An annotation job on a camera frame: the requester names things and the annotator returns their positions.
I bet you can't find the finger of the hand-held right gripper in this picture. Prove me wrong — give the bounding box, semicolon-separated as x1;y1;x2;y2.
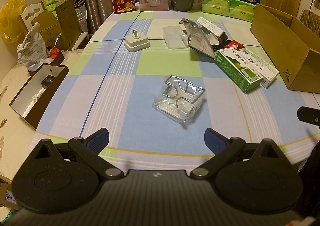
297;106;320;126

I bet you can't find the white striped bucket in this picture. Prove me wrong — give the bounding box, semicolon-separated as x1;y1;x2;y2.
73;0;88;35

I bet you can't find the green white medicine box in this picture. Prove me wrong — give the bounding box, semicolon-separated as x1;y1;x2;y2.
215;49;264;93

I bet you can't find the pale green tissue pack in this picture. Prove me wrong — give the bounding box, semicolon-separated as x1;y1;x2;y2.
43;0;61;12

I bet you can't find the small black device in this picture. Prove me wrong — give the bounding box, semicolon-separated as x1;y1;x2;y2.
41;75;56;90

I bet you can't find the red snack packet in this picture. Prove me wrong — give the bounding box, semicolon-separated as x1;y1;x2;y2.
226;40;245;52

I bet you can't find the cardboard box blue label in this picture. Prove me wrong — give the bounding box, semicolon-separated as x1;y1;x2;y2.
0;175;16;211

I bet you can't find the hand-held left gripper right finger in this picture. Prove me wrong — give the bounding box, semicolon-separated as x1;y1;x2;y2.
190;128;285;179

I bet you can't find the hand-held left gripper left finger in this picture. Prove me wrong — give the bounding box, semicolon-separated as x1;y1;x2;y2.
29;128;125;180

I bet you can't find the brown open gift box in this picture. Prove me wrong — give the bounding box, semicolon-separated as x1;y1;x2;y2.
9;64;70;129

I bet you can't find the white power adapter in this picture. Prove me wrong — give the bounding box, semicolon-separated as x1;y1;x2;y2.
124;29;151;52

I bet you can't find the large cardboard box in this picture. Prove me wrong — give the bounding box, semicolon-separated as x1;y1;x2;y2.
250;4;320;92

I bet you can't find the white slim box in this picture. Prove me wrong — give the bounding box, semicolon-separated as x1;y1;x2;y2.
197;16;225;40

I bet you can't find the white cardboard hanger piece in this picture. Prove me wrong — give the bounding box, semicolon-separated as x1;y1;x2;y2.
17;2;47;32

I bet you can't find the silver foil bag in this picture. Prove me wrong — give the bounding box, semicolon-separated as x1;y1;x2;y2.
179;18;218;60

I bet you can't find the clear packet of metal rings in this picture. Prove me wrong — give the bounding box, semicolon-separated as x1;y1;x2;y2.
152;75;206;124

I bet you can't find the maroon box with red flower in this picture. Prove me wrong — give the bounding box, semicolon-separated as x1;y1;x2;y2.
48;47;66;66

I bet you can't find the clear plastic box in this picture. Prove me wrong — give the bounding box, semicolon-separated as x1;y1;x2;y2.
162;26;188;50

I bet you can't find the checked cloth desktop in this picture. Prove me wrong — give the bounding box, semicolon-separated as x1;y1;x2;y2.
30;10;320;166

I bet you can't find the yellow plastic bag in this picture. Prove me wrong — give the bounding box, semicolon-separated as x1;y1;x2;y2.
0;0;27;43

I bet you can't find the quilted chair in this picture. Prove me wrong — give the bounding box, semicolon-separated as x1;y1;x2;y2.
299;9;320;33

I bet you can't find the white plastic bag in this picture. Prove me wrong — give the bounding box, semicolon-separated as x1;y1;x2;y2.
17;22;49;72

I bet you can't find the brown cardboard box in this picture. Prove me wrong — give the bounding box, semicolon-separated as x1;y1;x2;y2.
55;0;82;50
31;11;62;48

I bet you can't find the white medicine box red print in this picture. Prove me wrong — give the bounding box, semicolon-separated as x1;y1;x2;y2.
259;61;280;89

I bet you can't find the black cable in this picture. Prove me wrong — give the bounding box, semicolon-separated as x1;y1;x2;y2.
211;36;232;51

